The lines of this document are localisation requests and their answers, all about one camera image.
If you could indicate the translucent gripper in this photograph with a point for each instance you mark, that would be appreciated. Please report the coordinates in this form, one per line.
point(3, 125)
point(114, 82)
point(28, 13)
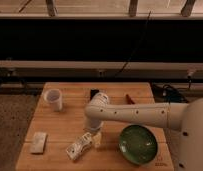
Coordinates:
point(96, 139)

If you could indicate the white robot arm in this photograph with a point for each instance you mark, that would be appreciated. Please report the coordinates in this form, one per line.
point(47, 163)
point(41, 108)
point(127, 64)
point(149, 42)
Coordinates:
point(184, 117)

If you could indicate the green ceramic bowl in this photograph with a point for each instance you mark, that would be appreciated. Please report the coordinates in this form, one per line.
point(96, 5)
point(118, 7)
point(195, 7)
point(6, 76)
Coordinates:
point(138, 144)

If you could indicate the black rectangular box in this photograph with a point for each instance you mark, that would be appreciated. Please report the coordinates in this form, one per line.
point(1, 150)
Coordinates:
point(93, 92)

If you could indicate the red small object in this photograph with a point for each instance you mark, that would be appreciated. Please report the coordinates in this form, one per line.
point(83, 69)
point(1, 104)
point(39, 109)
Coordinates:
point(129, 100)

